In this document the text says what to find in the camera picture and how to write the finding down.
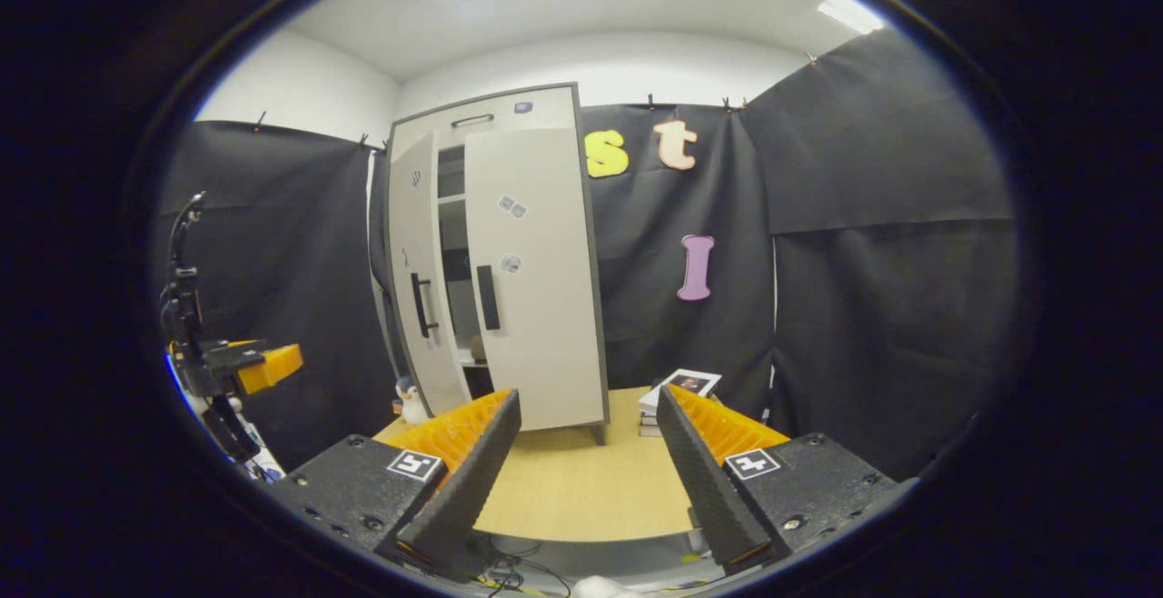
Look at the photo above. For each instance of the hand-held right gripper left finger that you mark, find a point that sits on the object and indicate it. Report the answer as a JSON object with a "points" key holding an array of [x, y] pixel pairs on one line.
{"points": [[472, 475]]}

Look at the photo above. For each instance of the white cloth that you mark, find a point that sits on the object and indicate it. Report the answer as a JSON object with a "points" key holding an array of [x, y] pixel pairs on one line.
{"points": [[607, 588]]}

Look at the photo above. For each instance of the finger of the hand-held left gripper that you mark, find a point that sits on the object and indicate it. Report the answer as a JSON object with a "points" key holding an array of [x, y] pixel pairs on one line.
{"points": [[234, 354], [273, 366]]}

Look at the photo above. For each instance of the small ceiling light panel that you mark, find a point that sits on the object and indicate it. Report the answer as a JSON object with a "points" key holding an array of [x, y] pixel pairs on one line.
{"points": [[849, 12]]}

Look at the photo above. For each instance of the black backdrop cloth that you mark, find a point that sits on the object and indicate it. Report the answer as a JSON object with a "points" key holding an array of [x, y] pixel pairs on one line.
{"points": [[863, 234]]}

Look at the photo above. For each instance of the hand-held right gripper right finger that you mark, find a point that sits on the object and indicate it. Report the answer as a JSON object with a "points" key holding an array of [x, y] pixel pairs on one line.
{"points": [[704, 480]]}

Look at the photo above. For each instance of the brown fuzzy shoe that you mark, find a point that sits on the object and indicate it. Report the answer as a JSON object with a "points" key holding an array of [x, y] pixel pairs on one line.
{"points": [[478, 348]]}

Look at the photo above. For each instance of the plush penguin toy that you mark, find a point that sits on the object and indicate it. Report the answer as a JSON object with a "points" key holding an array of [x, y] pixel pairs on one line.
{"points": [[412, 403]]}

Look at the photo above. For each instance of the white cabinet drawer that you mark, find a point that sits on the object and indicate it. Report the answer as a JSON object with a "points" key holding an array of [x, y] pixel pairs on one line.
{"points": [[545, 112]]}

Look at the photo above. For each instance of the white board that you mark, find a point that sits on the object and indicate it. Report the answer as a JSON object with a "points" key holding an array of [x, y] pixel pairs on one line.
{"points": [[263, 463]]}

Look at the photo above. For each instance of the white shoe cabinet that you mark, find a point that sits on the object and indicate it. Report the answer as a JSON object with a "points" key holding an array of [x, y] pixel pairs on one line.
{"points": [[545, 325]]}

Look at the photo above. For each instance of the white cabinet door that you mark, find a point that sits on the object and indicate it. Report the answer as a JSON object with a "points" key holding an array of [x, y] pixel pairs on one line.
{"points": [[413, 234], [545, 307]]}

